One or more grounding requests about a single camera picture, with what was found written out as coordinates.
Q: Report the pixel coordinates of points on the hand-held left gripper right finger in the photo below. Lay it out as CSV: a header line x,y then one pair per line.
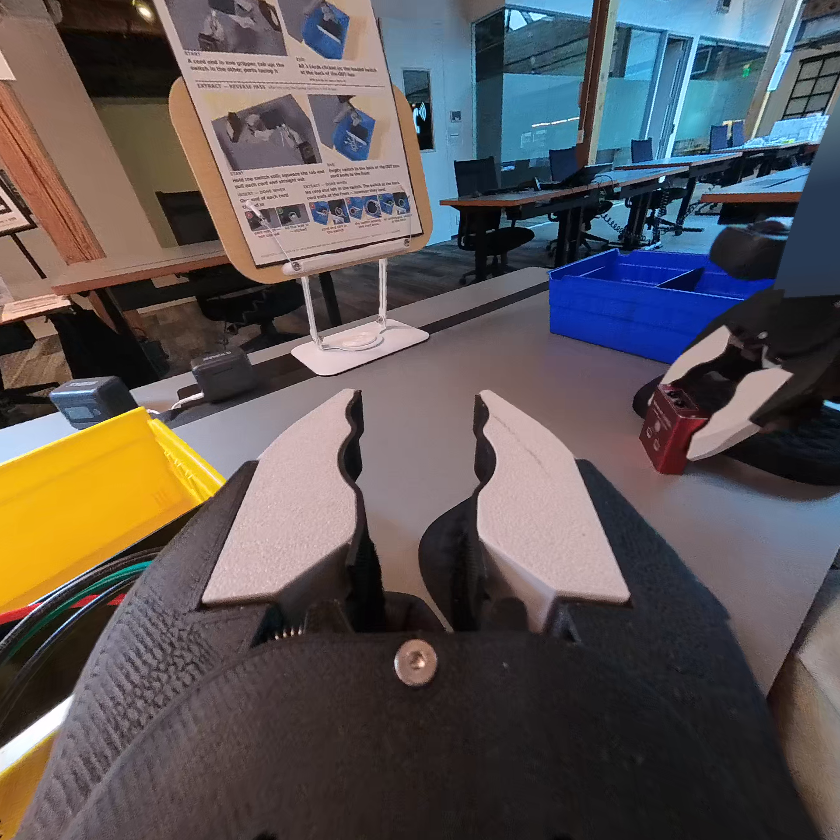
x,y
544,518

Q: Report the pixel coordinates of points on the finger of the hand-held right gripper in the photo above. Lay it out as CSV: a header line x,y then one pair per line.
x,y
705,354
741,413

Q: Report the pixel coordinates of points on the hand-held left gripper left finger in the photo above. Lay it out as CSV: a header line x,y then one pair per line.
x,y
289,518

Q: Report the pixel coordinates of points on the red network switch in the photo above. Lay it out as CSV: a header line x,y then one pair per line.
x,y
666,439

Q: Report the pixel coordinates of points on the blue plastic bin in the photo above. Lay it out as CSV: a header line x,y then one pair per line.
x,y
610,315

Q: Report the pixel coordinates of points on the yellow plastic bin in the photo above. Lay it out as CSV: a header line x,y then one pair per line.
x,y
79,492

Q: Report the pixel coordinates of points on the black quilted pad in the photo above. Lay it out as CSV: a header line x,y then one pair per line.
x,y
787,459

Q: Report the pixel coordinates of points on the black bin divider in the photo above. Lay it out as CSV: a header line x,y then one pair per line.
x,y
682,279

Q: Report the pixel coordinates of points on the white sign stand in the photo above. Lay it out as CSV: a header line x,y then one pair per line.
x,y
400,341

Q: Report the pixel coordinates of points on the wooden office desk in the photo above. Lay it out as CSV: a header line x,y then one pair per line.
x,y
499,195

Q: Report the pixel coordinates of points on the black office chair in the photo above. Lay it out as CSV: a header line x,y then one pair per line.
x,y
476,180
190,216

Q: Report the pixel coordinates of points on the light wooden table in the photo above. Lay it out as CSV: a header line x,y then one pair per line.
x,y
131,266

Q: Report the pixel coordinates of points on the printed instruction sheet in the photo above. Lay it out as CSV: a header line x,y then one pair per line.
x,y
262,164

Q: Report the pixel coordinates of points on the black phone icon sign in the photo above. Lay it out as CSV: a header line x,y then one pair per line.
x,y
420,111

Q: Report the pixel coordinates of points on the framed picture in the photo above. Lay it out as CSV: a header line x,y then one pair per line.
x,y
13,203

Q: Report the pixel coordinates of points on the wooden post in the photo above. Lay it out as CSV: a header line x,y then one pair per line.
x,y
597,79

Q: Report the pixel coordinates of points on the wooden door frame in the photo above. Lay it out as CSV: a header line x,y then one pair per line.
x,y
46,170

